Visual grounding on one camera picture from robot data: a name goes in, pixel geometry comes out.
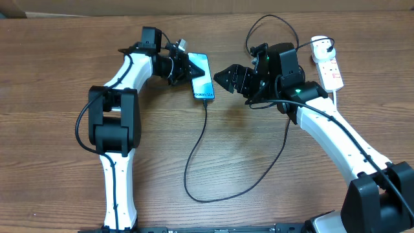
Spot Samsung Galaxy smartphone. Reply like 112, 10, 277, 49
188, 52, 215, 100

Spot black USB charging cable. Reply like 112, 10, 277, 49
183, 14, 336, 204

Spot white power strip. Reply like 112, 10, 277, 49
316, 58, 344, 93

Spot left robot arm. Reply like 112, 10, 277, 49
82, 27, 210, 232

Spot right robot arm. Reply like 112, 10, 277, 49
213, 43, 413, 232

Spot white wall charger plug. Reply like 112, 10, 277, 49
310, 36, 336, 63

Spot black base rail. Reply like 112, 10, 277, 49
80, 223, 311, 233

